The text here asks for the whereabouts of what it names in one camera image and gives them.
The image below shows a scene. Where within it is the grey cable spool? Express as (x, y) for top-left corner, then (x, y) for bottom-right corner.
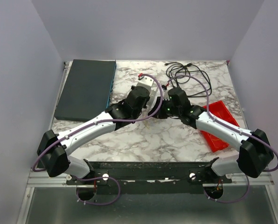
(146, 87), (160, 112)

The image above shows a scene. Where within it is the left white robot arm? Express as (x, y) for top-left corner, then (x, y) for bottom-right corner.
(37, 84), (151, 178)

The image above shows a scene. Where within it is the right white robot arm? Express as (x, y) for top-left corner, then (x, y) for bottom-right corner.
(153, 87), (274, 178)

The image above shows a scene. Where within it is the red plastic bin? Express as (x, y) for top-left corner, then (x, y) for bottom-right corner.
(196, 101), (240, 152)

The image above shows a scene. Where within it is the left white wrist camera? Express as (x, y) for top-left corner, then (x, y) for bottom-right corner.
(136, 75), (156, 98)

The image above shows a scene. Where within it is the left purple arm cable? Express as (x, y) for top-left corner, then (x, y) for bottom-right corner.
(31, 73), (164, 173)

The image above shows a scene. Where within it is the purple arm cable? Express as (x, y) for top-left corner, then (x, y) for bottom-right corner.
(31, 73), (164, 173)
(166, 75), (278, 173)

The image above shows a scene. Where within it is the black USB cable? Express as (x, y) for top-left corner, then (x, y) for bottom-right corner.
(164, 62), (212, 98)

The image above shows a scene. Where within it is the dark grey network switch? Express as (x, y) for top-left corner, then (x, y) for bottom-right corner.
(54, 60), (117, 122)

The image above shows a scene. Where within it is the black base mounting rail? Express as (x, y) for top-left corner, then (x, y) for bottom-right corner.
(66, 161), (254, 196)

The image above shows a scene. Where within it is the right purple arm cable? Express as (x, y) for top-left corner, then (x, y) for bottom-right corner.
(166, 75), (278, 173)

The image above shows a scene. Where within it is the aluminium frame rail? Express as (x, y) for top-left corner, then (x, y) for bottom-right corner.
(27, 169), (71, 187)

